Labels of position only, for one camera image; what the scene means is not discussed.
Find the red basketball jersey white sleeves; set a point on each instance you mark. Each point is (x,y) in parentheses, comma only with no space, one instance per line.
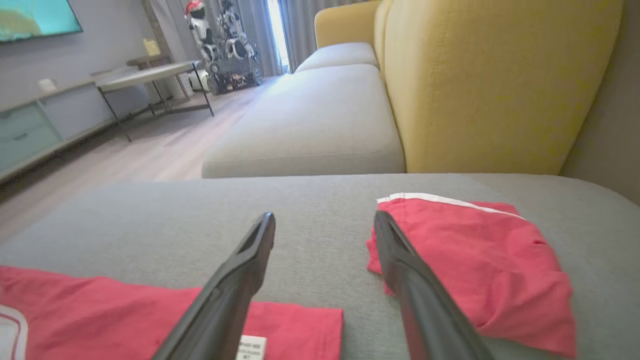
(100,320)

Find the small white cabinet object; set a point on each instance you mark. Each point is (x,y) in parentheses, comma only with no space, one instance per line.
(47,85)

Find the medium grey sofa seat cushion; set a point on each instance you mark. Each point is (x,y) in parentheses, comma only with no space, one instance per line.
(310,130)

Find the large grey sofa seat cushion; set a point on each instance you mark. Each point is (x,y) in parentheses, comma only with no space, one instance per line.
(320,200)

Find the white and black wheeled robot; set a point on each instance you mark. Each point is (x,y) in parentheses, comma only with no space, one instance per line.
(227,55)

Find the long grey tv cabinet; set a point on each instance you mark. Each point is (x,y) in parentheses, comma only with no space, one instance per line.
(45,125)

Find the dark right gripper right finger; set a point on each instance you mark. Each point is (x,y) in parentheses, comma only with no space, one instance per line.
(425,310)

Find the wall television screen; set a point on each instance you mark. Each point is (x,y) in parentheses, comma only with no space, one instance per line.
(35,17)

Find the narrow yellow sofa backrest cushion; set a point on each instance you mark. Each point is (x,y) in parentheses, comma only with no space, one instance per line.
(345,22)

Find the red shorts with white stripe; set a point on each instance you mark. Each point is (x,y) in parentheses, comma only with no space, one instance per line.
(480,265)

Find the small grey sofa seat cushion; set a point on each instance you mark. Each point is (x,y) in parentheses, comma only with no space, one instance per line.
(340,54)

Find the wide yellow sofa backrest cushion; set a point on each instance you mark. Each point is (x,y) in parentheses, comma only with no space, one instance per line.
(500,85)

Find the small yellow box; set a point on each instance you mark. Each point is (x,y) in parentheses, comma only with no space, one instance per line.
(151,47)

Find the taupe sofa backrest cushion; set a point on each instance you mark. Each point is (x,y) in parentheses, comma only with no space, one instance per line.
(610,125)

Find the grey window curtains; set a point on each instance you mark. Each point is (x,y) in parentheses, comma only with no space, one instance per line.
(305,25)

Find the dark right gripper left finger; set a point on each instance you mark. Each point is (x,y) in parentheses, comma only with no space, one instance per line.
(225,300)

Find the grey table with metal legs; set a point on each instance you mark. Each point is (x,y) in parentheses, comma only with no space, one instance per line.
(145,75)

